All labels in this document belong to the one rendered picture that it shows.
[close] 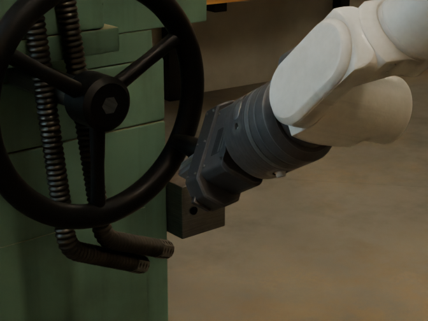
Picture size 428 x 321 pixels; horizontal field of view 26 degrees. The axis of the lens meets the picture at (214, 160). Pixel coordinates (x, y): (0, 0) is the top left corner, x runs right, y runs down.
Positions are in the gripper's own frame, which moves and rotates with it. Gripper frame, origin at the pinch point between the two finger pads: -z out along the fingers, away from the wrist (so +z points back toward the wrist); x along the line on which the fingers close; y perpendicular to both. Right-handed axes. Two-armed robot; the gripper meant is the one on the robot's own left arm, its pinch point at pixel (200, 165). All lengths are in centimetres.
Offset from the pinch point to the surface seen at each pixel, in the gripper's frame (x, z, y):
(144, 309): -4.9, -37.1, -16.2
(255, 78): 198, -252, -139
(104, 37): 13.0, -7.6, 13.0
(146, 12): 25.2, -15.6, 6.4
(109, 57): 17.8, -18.2, 8.3
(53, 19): 10.8, -6.1, 19.7
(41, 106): 1.9, -9.2, 16.6
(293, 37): 223, -242, -148
